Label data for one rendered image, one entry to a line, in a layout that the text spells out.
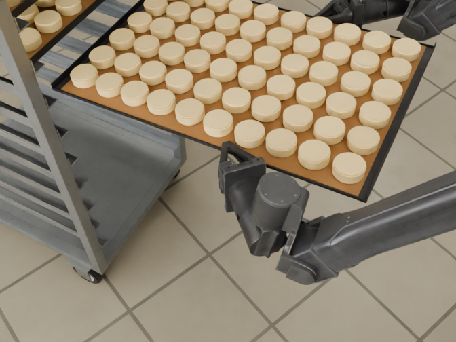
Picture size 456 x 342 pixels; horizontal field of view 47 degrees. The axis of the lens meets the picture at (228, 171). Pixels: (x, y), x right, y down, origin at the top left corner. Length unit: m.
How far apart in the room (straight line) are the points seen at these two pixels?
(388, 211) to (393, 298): 1.07
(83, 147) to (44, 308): 0.53
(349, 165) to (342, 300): 0.90
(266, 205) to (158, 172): 1.06
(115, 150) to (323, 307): 0.84
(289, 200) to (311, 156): 0.16
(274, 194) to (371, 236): 0.13
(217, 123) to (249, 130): 0.06
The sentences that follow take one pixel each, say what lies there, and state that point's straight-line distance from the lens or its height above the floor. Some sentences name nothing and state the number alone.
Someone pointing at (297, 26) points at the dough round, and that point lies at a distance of 1.08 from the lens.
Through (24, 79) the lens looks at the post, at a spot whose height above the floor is 0.86.
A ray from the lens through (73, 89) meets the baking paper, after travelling 1.03.
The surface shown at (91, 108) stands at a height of 0.23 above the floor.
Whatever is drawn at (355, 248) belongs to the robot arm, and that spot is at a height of 0.90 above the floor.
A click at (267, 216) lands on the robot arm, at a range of 0.70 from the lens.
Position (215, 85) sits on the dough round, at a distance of 0.95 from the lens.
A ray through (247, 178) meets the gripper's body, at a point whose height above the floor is 0.87.
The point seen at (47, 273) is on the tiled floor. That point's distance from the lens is 1.77.
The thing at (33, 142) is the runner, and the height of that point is 0.62.
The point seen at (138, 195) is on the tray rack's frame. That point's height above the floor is 0.15.
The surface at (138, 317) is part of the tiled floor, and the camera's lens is 1.64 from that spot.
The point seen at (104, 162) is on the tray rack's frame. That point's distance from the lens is 1.78.
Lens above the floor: 1.50
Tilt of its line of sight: 52 degrees down
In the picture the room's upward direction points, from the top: straight up
